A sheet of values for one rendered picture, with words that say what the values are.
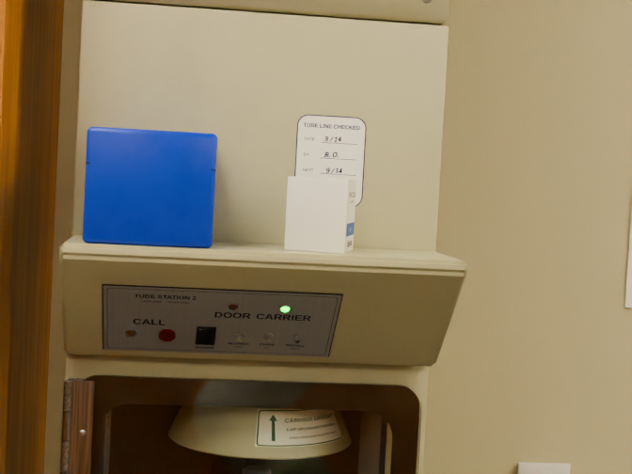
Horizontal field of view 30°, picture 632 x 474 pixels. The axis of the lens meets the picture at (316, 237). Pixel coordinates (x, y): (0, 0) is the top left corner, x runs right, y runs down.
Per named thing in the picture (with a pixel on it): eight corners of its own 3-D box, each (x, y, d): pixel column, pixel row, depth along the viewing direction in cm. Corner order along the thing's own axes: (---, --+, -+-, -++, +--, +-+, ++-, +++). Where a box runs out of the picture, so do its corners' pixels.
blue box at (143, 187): (89, 235, 101) (94, 130, 100) (207, 241, 102) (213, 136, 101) (82, 243, 91) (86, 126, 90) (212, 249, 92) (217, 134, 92)
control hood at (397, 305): (64, 350, 102) (69, 234, 101) (432, 362, 106) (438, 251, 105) (51, 372, 90) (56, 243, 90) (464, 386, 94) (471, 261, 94)
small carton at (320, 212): (294, 246, 101) (298, 176, 101) (353, 250, 100) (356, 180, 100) (283, 249, 96) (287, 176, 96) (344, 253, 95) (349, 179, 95)
